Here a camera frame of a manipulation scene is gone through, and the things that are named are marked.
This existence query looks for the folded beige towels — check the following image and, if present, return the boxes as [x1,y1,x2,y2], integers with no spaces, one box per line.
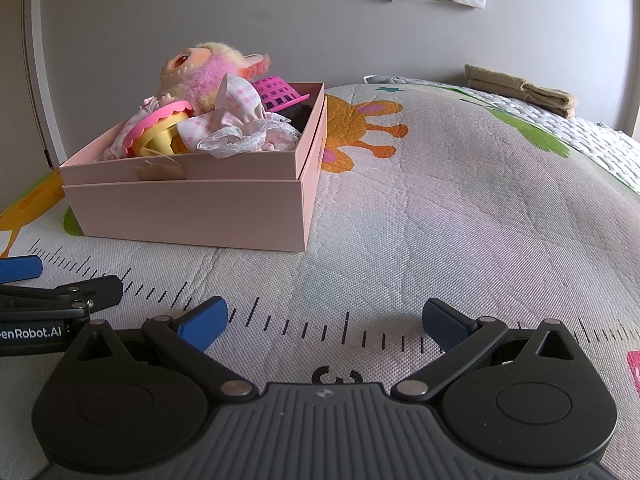
[464,64,579,120]

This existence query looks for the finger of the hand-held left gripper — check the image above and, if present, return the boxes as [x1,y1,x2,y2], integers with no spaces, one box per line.
[0,255,43,285]
[0,275,124,311]

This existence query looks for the pink and yellow round toy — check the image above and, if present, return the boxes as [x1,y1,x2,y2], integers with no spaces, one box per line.
[125,100,194,158]

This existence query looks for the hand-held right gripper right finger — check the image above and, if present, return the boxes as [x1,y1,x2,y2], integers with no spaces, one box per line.
[392,298,583,401]

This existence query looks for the pink furry plush doll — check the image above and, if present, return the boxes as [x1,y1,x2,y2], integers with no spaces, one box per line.
[100,42,272,162]

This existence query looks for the pink cardboard box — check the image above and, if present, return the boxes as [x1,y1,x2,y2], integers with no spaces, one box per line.
[59,81,328,252]

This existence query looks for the pink plastic basket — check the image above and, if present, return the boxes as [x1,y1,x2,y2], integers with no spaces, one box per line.
[250,75,311,113]

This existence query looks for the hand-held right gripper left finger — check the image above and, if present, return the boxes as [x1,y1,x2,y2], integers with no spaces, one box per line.
[70,296,254,401]

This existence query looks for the white door frame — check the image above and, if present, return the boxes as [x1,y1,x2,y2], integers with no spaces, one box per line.
[22,0,69,170]

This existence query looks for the black plush toy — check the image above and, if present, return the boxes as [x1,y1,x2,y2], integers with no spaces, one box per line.
[290,102,317,131]

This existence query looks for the white quilted bed cover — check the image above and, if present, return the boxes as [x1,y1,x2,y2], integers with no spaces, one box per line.
[362,75,640,192]

